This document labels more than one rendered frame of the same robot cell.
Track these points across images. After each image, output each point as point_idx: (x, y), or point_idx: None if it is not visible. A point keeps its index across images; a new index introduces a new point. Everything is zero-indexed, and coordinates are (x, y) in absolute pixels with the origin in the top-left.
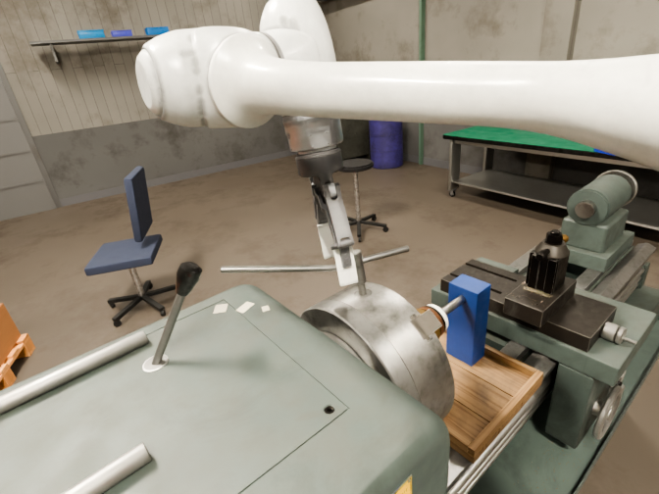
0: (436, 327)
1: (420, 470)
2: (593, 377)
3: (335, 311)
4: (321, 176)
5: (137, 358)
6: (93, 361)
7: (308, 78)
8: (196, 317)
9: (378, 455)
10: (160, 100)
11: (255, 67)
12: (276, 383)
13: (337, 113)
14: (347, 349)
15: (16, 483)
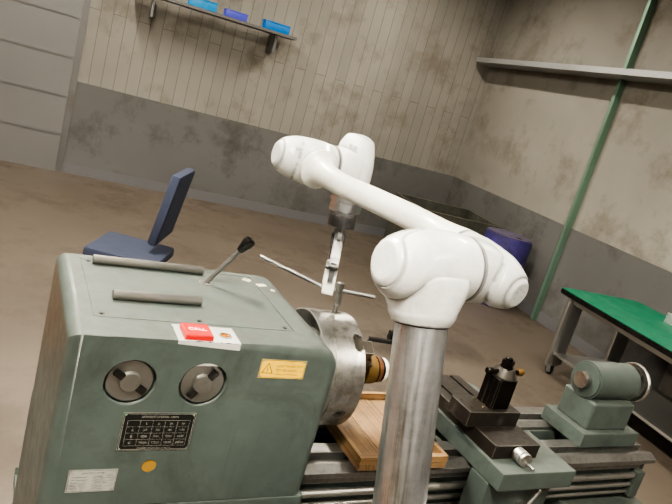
0: (369, 352)
1: (312, 365)
2: (488, 481)
3: (312, 311)
4: (337, 227)
5: (196, 277)
6: (176, 266)
7: (339, 180)
8: (231, 277)
9: (297, 343)
10: (279, 162)
11: (323, 166)
12: (264, 312)
13: (346, 197)
14: None
15: (142, 288)
